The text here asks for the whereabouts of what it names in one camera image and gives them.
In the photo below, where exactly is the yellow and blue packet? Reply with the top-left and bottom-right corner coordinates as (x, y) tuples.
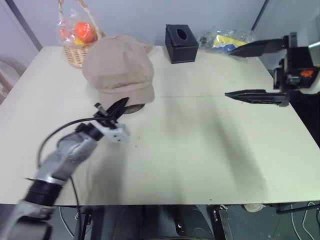
(212, 34), (248, 53)

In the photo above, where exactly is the clear crumpled plastic bag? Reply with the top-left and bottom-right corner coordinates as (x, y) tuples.
(198, 27), (256, 55)

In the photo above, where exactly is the beige fabric cap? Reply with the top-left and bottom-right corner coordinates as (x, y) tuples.
(81, 34), (155, 106)

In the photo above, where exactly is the black table frame leg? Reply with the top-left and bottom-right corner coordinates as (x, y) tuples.
(74, 205), (94, 240)
(207, 204), (232, 240)

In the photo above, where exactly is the white floor cable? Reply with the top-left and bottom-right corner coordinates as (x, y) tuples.
(289, 201), (320, 240)

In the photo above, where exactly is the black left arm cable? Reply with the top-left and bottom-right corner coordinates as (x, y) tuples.
(36, 115), (101, 176)

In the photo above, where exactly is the black tissue box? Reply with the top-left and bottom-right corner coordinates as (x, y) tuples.
(164, 23), (200, 65)

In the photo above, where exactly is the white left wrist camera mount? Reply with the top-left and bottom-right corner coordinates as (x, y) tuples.
(96, 121), (131, 144)

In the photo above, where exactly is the clear plastic fruit bag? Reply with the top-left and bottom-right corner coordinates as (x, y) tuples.
(55, 8), (100, 47)

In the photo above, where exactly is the white shoe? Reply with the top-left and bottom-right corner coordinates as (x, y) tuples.
(243, 203), (268, 214)

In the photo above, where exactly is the wicker basket with handle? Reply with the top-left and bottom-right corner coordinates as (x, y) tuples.
(57, 0), (107, 69)

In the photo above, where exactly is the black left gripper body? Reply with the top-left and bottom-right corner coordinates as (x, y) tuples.
(93, 102), (120, 129)

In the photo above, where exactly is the wooden hat stand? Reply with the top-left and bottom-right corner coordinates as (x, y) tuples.
(123, 103), (146, 116)

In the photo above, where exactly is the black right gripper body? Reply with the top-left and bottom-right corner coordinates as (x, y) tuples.
(273, 31), (316, 108)

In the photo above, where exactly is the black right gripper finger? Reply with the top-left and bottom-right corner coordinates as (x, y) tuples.
(224, 88), (288, 106)
(228, 37), (286, 58)

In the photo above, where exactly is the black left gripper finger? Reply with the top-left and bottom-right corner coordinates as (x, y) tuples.
(106, 97), (130, 117)
(113, 104), (126, 121)

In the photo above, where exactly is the orange fruit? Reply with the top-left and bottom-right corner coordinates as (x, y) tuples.
(74, 21), (96, 44)

